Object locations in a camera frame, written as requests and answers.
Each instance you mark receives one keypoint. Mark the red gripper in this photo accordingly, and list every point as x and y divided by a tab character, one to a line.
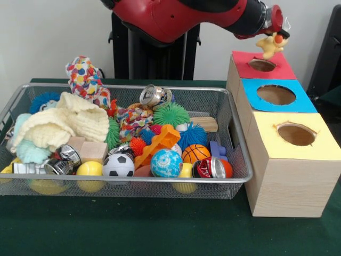
275	17

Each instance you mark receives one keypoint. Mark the yellow duck plush toy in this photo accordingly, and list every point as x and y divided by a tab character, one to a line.
270	45

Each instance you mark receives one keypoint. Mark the polka dot cloth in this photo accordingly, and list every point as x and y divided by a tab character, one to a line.
85	77

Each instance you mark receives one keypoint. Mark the cream knitted cloth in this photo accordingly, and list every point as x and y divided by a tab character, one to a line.
58	122

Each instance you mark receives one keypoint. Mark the mint green cloth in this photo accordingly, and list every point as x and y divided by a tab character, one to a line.
32	154

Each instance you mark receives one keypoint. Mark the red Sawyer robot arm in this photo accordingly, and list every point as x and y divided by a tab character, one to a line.
186	18

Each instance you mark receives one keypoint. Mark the wooden box with three holes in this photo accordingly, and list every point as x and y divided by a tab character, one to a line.
293	186

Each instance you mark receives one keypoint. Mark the black panel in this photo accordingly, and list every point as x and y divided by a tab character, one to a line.
327	53

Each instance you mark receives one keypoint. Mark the dark green table cloth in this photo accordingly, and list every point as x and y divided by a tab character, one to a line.
333	97
160	229

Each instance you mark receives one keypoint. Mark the ridged wooden block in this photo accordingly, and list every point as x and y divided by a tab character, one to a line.
207	124

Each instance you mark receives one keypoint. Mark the crushed silver can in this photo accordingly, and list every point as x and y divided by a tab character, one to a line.
152	94

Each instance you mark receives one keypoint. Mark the small basketball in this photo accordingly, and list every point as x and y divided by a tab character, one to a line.
195	154

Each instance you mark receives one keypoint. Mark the crushed red can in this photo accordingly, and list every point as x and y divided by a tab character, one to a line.
207	168

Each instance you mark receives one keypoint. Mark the orange toy brick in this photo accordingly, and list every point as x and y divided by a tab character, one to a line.
162	140

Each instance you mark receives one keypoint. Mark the colourful patterned cloth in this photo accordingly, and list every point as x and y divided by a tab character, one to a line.
136	121

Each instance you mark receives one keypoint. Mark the globe print ball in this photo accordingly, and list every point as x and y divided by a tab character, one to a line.
166	163

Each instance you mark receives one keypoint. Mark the large green spiky ball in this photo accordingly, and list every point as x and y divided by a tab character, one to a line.
113	133

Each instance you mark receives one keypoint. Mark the soccer ball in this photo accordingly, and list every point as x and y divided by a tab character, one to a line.
118	165

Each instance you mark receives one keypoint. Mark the yellow ball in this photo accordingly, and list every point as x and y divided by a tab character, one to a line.
90	169

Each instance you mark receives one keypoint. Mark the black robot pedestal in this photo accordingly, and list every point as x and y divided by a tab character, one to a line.
154	61

